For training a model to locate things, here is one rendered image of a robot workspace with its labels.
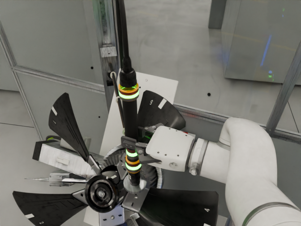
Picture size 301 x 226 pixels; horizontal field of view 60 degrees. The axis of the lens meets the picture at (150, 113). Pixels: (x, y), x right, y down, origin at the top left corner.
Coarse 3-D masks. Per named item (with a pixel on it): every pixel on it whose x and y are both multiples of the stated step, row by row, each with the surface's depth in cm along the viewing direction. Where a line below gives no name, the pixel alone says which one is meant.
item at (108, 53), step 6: (102, 48) 119; (108, 48) 119; (114, 48) 119; (102, 54) 115; (108, 54) 115; (114, 54) 115; (102, 60) 114; (108, 60) 115; (114, 60) 115; (108, 66) 117; (114, 66) 118
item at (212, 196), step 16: (160, 192) 86; (176, 192) 85; (192, 192) 84; (208, 192) 83; (144, 208) 81; (160, 208) 81; (176, 208) 81; (192, 208) 81; (160, 224) 78; (176, 224) 78; (192, 224) 78; (208, 224) 78
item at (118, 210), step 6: (114, 210) 88; (120, 210) 89; (102, 216) 85; (108, 216) 87; (114, 216) 88; (120, 216) 89; (102, 222) 85; (108, 222) 86; (114, 222) 88; (120, 222) 89
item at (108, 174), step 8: (104, 168) 93; (112, 168) 92; (96, 176) 82; (104, 176) 81; (88, 184) 82; (96, 184) 82; (104, 184) 81; (112, 184) 80; (120, 184) 83; (88, 192) 83; (96, 192) 83; (104, 192) 81; (112, 192) 81; (120, 192) 81; (88, 200) 82; (96, 200) 82; (104, 200) 81; (112, 200) 81; (120, 200) 82; (96, 208) 82; (104, 208) 81; (112, 208) 80
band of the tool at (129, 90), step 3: (120, 87) 58; (123, 87) 58; (126, 87) 59; (129, 87) 59; (132, 87) 59; (135, 87) 58; (120, 90) 55; (123, 90) 55; (126, 90) 59; (129, 90) 59; (132, 90) 55; (135, 90) 55; (120, 93) 55; (138, 93) 57
